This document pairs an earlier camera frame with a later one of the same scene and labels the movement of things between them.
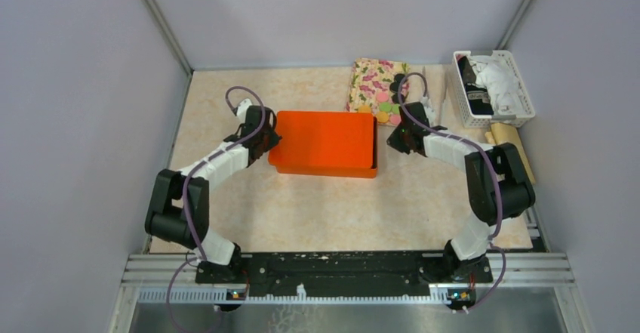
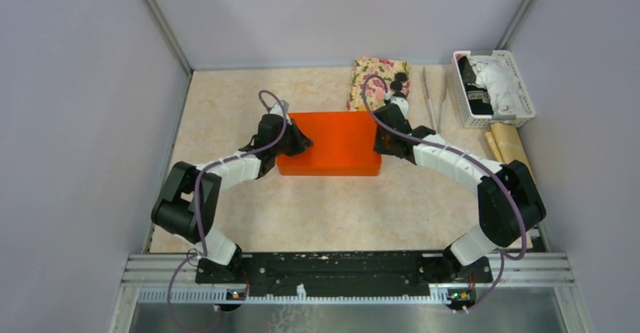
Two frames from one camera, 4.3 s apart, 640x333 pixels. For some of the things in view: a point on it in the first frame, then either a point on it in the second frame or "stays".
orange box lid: x=325 y=144 stays
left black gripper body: x=269 y=138 → x=281 y=148
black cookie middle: x=394 y=87 stays
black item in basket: x=477 y=94 stays
